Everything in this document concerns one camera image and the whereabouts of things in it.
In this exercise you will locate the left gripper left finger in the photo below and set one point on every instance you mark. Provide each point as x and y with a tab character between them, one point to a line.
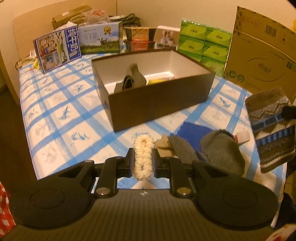
110	171

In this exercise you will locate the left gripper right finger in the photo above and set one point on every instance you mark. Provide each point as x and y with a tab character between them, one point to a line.
172	169

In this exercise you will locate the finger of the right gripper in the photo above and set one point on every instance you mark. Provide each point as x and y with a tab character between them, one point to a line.
289	112

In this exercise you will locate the brown patterned knit sock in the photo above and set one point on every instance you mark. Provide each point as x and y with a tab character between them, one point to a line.
274	135

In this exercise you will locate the cream fluffy scrunchie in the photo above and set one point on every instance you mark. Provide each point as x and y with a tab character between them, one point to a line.
143	146

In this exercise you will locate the blue grey fleece glove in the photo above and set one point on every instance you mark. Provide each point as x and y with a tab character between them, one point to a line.
216	147

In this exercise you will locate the beige thin sock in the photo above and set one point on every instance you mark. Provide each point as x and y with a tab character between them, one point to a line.
164	147

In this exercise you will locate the white paper sachet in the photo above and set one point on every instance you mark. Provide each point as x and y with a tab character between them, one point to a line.
242	137

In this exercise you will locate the grey knit sock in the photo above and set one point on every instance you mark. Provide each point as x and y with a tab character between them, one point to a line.
133	79

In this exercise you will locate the yellow green sponge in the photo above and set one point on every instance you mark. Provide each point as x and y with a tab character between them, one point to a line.
159	80

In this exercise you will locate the large brown cardboard box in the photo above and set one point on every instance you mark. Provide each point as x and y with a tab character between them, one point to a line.
262	54

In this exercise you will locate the blue checkered bed sheet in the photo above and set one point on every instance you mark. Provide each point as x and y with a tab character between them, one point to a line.
65	121

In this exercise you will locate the yellow plastic bag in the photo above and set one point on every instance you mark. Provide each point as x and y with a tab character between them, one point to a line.
293	28

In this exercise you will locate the green tissue pack bundle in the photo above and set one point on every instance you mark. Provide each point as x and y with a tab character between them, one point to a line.
205	44

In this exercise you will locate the dark brown open box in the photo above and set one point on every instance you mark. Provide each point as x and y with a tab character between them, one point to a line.
131	107

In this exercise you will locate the red checkered cloth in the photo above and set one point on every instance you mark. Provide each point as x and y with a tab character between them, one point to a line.
7	222

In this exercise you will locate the lower red noodle bowl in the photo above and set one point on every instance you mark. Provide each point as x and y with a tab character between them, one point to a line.
135	46

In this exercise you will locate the cow picture milk box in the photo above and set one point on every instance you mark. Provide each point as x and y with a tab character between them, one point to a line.
105	37

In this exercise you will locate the blue cartoon milk carton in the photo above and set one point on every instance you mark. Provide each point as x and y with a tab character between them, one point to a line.
57	48

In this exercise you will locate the upper instant noodle bowl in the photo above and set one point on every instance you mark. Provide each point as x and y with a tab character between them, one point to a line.
145	34

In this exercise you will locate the white humidifier product box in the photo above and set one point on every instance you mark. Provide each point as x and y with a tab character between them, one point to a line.
166	37

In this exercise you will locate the clear plastic bag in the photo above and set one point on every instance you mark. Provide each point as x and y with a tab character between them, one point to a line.
94	17

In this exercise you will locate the flat brown cardboard box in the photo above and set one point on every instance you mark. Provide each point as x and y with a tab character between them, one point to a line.
63	18

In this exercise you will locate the wooden headboard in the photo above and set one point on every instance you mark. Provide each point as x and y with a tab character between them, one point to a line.
38	22

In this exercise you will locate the dark green strap bag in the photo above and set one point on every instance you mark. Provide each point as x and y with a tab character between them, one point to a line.
130	20

